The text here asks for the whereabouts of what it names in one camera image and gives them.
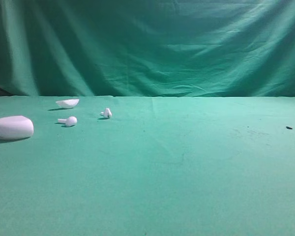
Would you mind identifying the white bluetooth earbud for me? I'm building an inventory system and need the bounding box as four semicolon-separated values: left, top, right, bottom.
100;108;113;119

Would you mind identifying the white earbud lying left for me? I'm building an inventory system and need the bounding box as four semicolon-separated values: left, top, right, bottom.
58;116;77;127

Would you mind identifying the white earbud charging case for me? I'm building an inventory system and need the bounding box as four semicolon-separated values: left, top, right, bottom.
0;116;34;140

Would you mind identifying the green table cloth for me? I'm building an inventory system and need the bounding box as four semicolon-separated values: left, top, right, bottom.
0;96;295;236

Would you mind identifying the white case lid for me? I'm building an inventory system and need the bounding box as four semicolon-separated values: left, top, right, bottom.
56;99;80;109

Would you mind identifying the green backdrop cloth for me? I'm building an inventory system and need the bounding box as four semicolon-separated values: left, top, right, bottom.
0;0;295;97

